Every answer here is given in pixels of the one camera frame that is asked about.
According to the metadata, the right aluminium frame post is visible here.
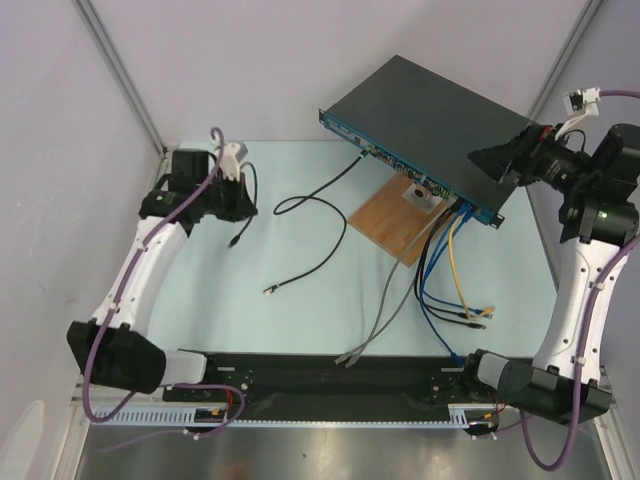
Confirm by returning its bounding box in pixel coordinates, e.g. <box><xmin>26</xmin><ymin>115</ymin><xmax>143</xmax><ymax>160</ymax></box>
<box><xmin>527</xmin><ymin>0</ymin><xmax>605</xmax><ymax>119</ymax></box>

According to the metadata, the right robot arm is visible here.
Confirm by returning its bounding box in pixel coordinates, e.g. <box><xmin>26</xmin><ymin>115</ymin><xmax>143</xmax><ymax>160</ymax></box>
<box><xmin>460</xmin><ymin>123</ymin><xmax>639</xmax><ymax>425</ymax></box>

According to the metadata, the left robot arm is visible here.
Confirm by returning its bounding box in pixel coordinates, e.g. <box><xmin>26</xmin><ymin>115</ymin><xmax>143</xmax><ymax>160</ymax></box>
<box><xmin>67</xmin><ymin>142</ymin><xmax>257</xmax><ymax>400</ymax></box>

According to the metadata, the grey ethernet cable plugged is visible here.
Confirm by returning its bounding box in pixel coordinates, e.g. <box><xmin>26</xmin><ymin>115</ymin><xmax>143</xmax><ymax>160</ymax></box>
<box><xmin>331</xmin><ymin>204</ymin><xmax>451</xmax><ymax>364</ymax></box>

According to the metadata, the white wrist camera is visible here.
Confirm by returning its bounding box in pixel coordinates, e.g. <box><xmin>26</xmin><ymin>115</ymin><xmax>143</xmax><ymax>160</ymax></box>
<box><xmin>209</xmin><ymin>142</ymin><xmax>248</xmax><ymax>181</ymax></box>
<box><xmin>555</xmin><ymin>87</ymin><xmax>601</xmax><ymax>140</ymax></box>

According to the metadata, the blue ethernet cable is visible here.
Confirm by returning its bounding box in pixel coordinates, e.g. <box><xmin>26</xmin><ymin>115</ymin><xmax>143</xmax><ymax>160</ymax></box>
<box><xmin>418</xmin><ymin>209</ymin><xmax>496</xmax><ymax>319</ymax></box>
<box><xmin>418</xmin><ymin>202</ymin><xmax>464</xmax><ymax>362</ymax></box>

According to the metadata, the metal switch stand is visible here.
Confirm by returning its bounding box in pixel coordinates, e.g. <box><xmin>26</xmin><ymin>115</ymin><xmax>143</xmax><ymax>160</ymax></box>
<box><xmin>402</xmin><ymin>184</ymin><xmax>442</xmax><ymax>214</ymax></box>

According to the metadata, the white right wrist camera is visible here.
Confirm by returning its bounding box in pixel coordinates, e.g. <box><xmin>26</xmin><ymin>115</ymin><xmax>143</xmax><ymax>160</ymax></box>
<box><xmin>555</xmin><ymin>87</ymin><xmax>601</xmax><ymax>140</ymax></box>

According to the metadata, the blue ethernet cable plugged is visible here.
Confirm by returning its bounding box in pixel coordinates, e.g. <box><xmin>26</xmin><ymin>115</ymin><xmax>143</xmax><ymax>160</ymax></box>
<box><xmin>418</xmin><ymin>209</ymin><xmax>496</xmax><ymax>319</ymax></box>

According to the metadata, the left aluminium frame post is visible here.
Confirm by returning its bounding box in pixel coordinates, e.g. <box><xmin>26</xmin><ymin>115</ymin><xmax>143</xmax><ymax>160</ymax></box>
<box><xmin>71</xmin><ymin>0</ymin><xmax>169</xmax><ymax>159</ymax></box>

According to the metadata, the yellow ethernet cable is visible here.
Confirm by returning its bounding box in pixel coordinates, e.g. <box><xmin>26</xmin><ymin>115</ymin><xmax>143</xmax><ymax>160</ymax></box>
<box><xmin>449</xmin><ymin>205</ymin><xmax>497</xmax><ymax>321</ymax></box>

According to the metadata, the white slotted cable duct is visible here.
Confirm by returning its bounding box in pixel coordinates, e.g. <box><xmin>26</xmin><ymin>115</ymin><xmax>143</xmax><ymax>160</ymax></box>
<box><xmin>104</xmin><ymin>405</ymin><xmax>496</xmax><ymax>429</ymax></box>

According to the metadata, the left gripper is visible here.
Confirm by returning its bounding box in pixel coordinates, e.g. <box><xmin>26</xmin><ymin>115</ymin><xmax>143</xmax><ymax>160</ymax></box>
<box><xmin>197</xmin><ymin>170</ymin><xmax>257</xmax><ymax>223</ymax></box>

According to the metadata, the black thin cable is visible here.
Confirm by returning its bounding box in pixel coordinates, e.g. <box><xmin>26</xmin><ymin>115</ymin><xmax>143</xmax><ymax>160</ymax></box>
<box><xmin>227</xmin><ymin>162</ymin><xmax>259</xmax><ymax>249</ymax></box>

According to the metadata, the grey ethernet cable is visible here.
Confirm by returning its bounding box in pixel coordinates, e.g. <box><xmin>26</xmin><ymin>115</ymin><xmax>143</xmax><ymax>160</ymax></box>
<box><xmin>331</xmin><ymin>204</ymin><xmax>451</xmax><ymax>364</ymax></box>
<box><xmin>334</xmin><ymin>220</ymin><xmax>434</xmax><ymax>365</ymax></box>

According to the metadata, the black ethernet cable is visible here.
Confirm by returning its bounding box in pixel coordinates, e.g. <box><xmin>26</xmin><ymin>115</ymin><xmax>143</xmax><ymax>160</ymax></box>
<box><xmin>414</xmin><ymin>204</ymin><xmax>471</xmax><ymax>322</ymax></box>
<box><xmin>418</xmin><ymin>204</ymin><xmax>487</xmax><ymax>333</ymax></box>

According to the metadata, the blue-faced black network switch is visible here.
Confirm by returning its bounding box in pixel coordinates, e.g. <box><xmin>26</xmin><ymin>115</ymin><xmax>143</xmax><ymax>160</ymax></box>
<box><xmin>319</xmin><ymin>55</ymin><xmax>532</xmax><ymax>228</ymax></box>

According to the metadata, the aluminium front frame rail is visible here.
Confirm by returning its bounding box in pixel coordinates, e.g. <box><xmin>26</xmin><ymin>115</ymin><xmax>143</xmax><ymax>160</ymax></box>
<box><xmin>69</xmin><ymin>364</ymin><xmax>616</xmax><ymax>411</ymax></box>

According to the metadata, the wooden base board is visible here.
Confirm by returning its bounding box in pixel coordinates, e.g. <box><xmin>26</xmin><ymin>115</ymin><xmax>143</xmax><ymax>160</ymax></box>
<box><xmin>348</xmin><ymin>174</ymin><xmax>447</xmax><ymax>267</ymax></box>

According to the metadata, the black ethernet cable plugged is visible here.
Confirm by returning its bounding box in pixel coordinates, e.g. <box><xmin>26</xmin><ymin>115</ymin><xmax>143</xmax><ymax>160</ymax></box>
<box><xmin>418</xmin><ymin>204</ymin><xmax>487</xmax><ymax>333</ymax></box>

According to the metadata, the black cable teal plug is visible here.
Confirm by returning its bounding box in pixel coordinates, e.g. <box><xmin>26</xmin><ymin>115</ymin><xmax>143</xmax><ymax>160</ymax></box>
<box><xmin>262</xmin><ymin>150</ymin><xmax>369</xmax><ymax>296</ymax></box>

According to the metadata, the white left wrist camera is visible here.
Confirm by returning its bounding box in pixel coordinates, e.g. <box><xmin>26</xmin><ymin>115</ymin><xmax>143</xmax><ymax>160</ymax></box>
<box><xmin>209</xmin><ymin>142</ymin><xmax>248</xmax><ymax>181</ymax></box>

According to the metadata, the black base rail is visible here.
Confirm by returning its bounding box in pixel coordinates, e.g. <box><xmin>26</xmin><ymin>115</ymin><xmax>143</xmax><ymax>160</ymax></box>
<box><xmin>163</xmin><ymin>353</ymin><xmax>496</xmax><ymax>423</ymax></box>

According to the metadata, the aluminium frame post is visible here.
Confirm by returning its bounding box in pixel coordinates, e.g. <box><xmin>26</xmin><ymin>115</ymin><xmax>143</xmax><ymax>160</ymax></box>
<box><xmin>527</xmin><ymin>0</ymin><xmax>605</xmax><ymax>119</ymax></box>
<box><xmin>71</xmin><ymin>0</ymin><xmax>169</xmax><ymax>159</ymax></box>

